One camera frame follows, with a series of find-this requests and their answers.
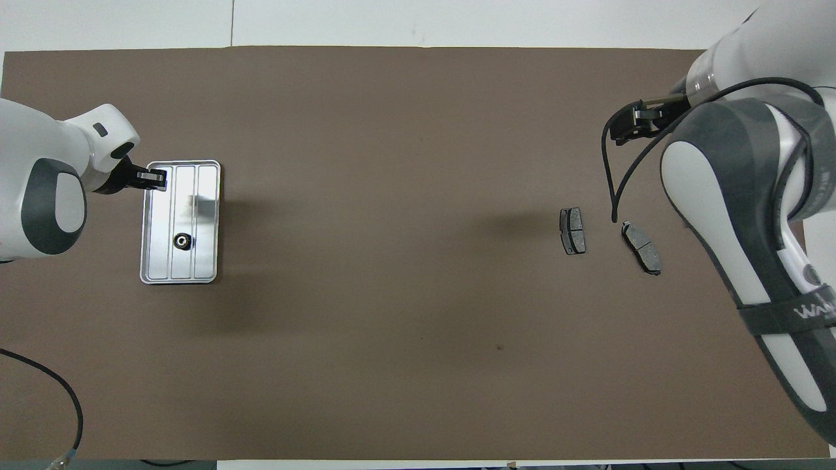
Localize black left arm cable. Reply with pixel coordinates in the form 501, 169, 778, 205
0, 348, 84, 470

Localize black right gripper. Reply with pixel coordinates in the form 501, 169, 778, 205
611, 97, 686, 144

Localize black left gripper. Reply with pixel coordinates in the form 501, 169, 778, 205
91, 157, 169, 195

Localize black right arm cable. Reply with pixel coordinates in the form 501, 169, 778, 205
601, 77, 825, 224

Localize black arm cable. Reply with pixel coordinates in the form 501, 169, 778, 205
601, 77, 825, 224
0, 348, 84, 470

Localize silver metal tray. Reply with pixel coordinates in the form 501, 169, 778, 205
140, 160, 221, 285

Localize brown table mat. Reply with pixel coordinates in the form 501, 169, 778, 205
0, 46, 830, 461

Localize dark rectangular brake pad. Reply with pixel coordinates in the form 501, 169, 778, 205
559, 208, 587, 255

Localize dark curved brake pad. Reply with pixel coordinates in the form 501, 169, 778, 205
620, 221, 662, 276

